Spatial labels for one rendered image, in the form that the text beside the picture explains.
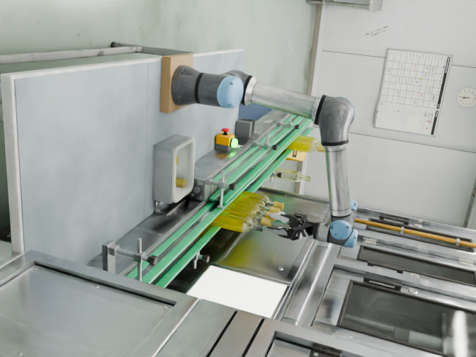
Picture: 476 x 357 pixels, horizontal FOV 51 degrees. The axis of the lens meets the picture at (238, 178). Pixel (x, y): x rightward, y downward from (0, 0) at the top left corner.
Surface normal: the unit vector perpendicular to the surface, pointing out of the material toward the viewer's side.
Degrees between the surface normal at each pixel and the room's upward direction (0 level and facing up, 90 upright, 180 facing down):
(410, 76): 90
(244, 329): 90
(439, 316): 90
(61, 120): 0
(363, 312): 90
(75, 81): 0
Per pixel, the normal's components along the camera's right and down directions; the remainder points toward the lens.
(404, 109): -0.35, 0.32
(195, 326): 0.07, -0.93
